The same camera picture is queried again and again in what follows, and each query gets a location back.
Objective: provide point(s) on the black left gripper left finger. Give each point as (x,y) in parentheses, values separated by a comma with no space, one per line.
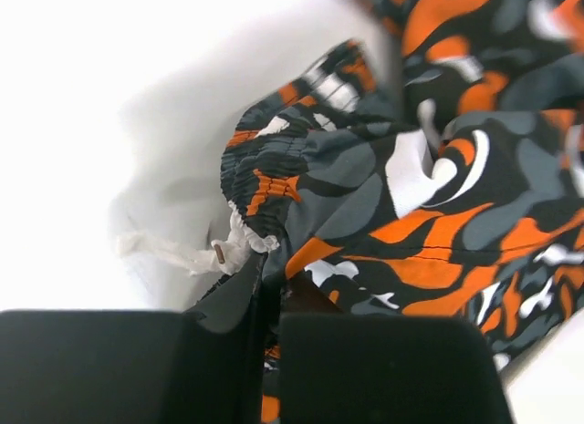
(203,365)

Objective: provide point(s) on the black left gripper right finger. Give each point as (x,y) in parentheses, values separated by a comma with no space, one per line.
(339,368)

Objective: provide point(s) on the orange grey camouflage shorts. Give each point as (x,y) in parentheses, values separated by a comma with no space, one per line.
(468,205)

